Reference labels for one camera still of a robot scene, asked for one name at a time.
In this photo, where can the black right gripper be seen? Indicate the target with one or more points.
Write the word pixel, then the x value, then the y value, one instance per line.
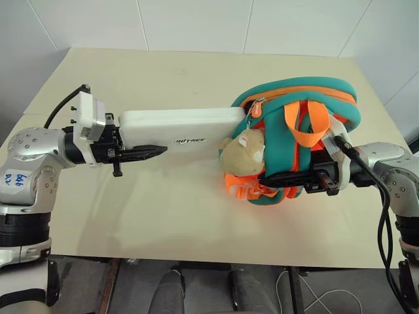
pixel 324 176

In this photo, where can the white rectangular box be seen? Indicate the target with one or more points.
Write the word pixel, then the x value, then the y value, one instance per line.
pixel 183 127

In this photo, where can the black metal table leg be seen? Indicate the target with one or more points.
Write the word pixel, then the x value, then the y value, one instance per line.
pixel 294 291

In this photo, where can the beige plush hamster charm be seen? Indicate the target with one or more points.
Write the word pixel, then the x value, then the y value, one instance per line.
pixel 244 153

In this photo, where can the white label with blue writing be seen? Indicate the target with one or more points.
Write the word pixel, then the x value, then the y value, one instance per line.
pixel 14 181

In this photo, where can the orange and teal backpack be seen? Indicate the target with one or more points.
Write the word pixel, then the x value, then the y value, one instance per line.
pixel 294 98

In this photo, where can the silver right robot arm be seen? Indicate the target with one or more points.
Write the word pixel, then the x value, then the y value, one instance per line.
pixel 389 157

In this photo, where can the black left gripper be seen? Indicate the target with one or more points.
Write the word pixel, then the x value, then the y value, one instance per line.
pixel 104 151

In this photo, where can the dark rounded shape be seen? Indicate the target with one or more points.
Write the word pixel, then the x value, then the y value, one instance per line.
pixel 171 291

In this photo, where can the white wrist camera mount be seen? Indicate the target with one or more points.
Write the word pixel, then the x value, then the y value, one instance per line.
pixel 85 112
pixel 343 170

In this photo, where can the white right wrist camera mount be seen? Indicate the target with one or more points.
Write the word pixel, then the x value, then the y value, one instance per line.
pixel 343 170

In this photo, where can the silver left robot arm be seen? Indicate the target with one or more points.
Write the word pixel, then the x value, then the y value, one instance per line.
pixel 31 147

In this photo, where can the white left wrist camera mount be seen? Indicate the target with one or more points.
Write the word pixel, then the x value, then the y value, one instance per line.
pixel 85 112

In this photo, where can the rusty brown metal bar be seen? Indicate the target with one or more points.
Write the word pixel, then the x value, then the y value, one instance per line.
pixel 109 284

